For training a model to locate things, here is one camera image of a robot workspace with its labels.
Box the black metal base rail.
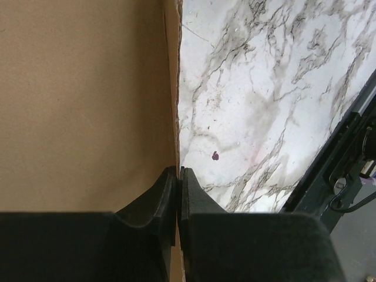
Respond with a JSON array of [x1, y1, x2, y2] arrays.
[[282, 74, 375, 231]]

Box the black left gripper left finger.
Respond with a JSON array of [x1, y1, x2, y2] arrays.
[[1, 167, 177, 281]]

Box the brown cardboard box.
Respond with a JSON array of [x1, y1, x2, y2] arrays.
[[0, 0, 187, 282]]

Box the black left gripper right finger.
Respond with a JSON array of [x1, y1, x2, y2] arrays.
[[178, 168, 345, 281]]

